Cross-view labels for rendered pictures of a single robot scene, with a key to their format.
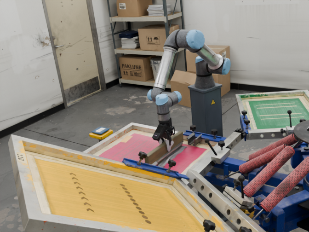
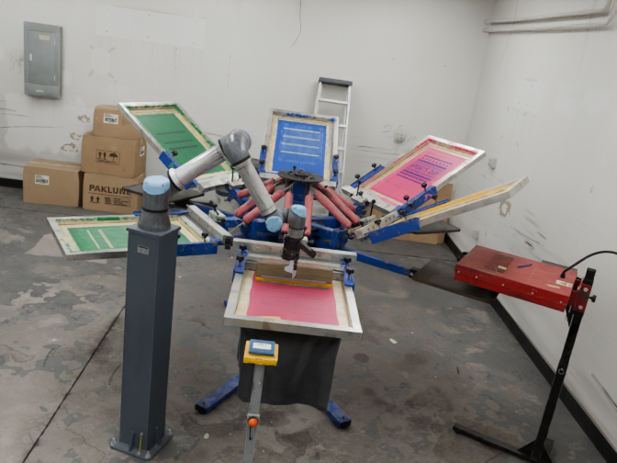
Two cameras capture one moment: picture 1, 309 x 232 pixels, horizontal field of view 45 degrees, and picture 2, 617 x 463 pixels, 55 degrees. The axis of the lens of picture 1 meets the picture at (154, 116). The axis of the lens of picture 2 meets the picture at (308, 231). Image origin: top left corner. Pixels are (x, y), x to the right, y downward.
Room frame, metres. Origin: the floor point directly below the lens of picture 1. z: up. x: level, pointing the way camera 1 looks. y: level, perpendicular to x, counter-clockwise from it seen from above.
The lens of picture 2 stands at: (3.91, 2.02, 2.11)
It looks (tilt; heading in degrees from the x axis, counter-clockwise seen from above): 18 degrees down; 228
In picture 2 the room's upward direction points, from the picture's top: 8 degrees clockwise
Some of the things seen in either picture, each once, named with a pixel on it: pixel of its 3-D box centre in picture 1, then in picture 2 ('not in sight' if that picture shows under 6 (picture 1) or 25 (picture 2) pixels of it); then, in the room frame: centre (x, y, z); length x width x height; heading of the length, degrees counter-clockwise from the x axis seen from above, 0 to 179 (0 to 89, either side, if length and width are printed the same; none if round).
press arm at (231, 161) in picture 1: (230, 164); not in sight; (1.81, -0.39, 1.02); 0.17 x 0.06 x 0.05; 51
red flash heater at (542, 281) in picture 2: not in sight; (519, 276); (0.99, 0.55, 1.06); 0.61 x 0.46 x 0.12; 111
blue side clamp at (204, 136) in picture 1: (204, 139); (240, 265); (2.23, -0.31, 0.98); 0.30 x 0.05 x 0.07; 51
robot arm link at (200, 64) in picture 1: (204, 64); (156, 192); (2.68, -0.41, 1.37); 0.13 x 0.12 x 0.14; 47
